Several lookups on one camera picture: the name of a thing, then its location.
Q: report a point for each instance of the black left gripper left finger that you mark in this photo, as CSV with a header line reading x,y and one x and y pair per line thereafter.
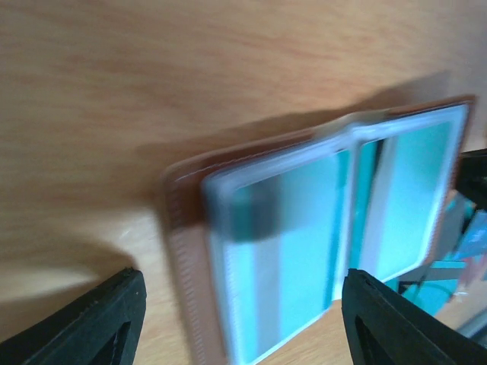
x,y
102,326

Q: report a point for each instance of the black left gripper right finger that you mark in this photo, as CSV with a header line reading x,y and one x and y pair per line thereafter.
x,y
382,327

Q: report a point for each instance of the brown leather card holder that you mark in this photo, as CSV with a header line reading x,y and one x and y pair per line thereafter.
x,y
196,194

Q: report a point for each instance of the teal magnetic stripe card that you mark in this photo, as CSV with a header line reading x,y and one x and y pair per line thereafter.
x,y
398,185

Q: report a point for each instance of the black magnetic stripe card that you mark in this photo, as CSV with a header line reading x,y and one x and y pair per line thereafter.
x,y
451,227

